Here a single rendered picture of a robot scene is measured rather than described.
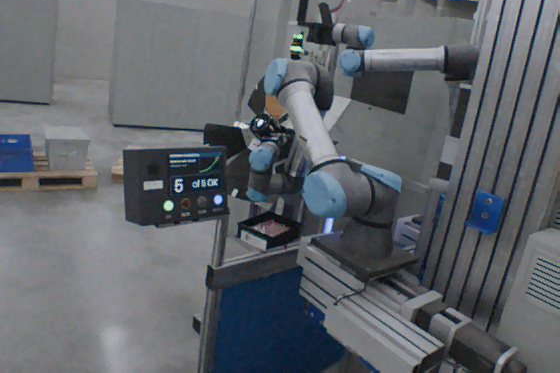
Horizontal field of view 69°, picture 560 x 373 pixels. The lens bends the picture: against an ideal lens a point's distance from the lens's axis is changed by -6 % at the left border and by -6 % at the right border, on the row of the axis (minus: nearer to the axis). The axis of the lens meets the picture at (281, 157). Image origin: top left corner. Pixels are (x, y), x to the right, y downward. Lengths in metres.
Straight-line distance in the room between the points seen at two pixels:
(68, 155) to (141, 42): 3.18
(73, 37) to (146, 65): 6.75
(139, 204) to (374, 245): 0.61
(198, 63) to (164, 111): 0.98
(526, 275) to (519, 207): 0.16
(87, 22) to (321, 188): 12.94
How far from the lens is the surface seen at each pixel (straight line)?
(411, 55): 1.52
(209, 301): 1.43
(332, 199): 1.04
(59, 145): 4.42
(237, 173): 1.82
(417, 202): 2.29
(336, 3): 2.53
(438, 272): 1.27
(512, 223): 1.15
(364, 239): 1.17
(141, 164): 1.08
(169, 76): 7.29
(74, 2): 13.78
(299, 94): 1.24
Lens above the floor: 1.53
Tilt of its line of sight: 13 degrees down
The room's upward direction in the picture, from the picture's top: 9 degrees clockwise
